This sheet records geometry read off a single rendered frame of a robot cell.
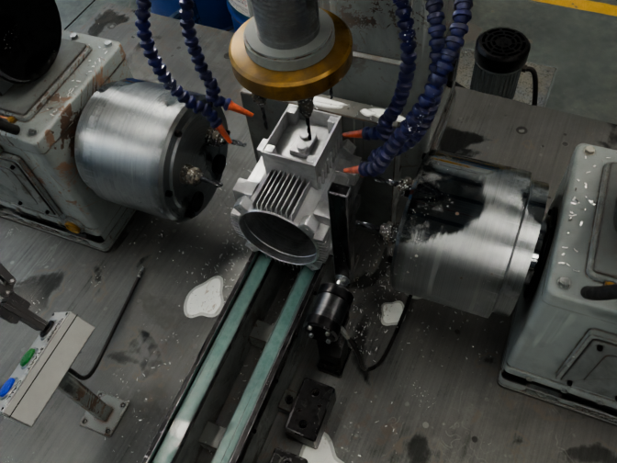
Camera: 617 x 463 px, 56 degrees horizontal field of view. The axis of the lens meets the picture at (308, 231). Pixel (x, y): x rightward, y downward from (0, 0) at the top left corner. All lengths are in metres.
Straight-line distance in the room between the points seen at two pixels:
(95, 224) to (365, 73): 0.64
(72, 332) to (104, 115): 0.39
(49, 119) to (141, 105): 0.17
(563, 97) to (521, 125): 1.31
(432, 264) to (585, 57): 2.26
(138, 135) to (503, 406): 0.81
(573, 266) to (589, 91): 2.07
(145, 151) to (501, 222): 0.60
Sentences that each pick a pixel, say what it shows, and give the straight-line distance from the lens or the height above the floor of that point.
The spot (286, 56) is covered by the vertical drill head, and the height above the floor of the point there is 1.36.
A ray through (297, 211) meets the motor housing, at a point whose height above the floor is 1.09.
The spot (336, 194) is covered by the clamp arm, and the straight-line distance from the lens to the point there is 0.79.
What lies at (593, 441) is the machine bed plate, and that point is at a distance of 1.18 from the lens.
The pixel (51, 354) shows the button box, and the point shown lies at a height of 1.08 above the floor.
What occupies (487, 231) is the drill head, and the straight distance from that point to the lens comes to 0.89.
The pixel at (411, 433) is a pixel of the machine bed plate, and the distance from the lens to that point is 1.11.
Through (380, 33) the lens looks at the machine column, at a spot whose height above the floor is 1.23.
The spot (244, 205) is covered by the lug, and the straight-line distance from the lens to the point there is 1.00.
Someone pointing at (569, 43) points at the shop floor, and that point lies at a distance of 3.12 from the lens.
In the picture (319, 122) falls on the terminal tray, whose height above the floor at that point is 1.12.
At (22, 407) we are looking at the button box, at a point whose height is 1.07.
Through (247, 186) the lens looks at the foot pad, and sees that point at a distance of 1.04.
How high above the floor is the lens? 1.87
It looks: 56 degrees down
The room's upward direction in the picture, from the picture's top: 8 degrees counter-clockwise
